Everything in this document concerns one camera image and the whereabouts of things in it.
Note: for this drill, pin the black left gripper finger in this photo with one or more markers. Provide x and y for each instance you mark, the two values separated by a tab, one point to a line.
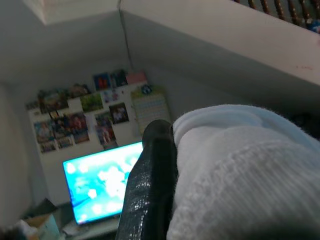
150	195

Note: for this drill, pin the white garment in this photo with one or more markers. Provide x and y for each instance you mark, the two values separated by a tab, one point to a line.
237	175

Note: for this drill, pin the flat screen television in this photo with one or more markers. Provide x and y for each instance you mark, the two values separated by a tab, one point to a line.
95	185

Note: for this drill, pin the white television bench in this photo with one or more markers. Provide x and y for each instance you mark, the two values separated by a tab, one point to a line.
87	231

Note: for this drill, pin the brown cardboard box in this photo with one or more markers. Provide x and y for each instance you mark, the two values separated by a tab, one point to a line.
37	221

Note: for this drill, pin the brown wooden stair banister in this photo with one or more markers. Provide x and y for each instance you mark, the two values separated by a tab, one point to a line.
280	10

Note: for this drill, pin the wall calendar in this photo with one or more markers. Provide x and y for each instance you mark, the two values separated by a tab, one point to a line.
150	112

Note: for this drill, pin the photo collage wall board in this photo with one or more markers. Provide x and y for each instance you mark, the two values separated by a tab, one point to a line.
73	102

